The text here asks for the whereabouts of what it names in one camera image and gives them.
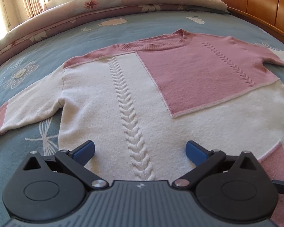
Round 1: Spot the pink and white knit sweater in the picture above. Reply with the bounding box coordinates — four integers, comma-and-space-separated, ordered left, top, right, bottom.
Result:
0, 29, 284, 226

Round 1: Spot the blue floral bed sheet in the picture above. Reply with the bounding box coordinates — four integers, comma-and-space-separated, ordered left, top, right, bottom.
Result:
0, 11, 284, 226

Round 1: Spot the pink floral folded quilt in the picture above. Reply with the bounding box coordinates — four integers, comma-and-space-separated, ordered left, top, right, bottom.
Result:
0, 0, 227, 66

